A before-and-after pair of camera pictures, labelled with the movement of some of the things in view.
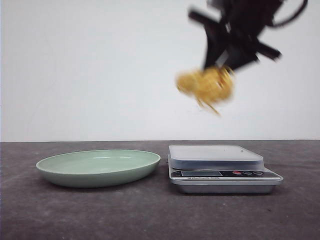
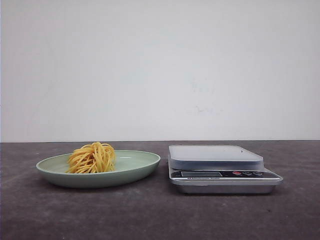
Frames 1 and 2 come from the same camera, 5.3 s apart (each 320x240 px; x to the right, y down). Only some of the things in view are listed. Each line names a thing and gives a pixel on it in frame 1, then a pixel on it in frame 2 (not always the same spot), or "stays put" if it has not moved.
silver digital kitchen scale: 202,169 stays put
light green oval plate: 97,168 stays put
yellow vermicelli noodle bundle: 207,86 to 94,158
